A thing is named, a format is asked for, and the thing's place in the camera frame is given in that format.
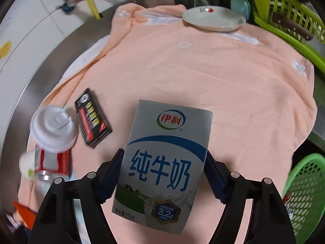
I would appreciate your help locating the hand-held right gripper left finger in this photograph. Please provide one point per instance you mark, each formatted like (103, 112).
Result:
(115, 169)

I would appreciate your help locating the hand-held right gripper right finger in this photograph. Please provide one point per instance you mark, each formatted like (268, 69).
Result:
(215, 180)

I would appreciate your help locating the grey milk carton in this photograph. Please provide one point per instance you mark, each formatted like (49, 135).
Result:
(162, 157)

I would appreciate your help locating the green plastic basket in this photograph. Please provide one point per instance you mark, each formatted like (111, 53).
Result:
(304, 183)

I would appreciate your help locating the red and white drink can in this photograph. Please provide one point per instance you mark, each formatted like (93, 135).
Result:
(63, 162)

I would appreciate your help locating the small black box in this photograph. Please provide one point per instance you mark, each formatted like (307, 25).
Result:
(91, 119)

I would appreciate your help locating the white lidded cup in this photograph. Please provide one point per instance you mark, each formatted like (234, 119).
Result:
(50, 132)

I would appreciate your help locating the orange snack wrapper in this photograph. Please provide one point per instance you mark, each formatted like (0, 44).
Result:
(25, 211)

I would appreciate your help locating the peach flower print towel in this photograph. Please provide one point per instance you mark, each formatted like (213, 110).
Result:
(228, 81)

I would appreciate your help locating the green dish rack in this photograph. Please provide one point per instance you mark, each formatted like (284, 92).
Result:
(314, 53)

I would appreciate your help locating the white plate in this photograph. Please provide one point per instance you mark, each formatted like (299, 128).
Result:
(213, 19)

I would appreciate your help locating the metal water valve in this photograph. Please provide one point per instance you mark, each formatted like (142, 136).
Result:
(67, 6)

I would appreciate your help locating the teal soap bottle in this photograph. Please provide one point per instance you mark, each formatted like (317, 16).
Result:
(240, 6)

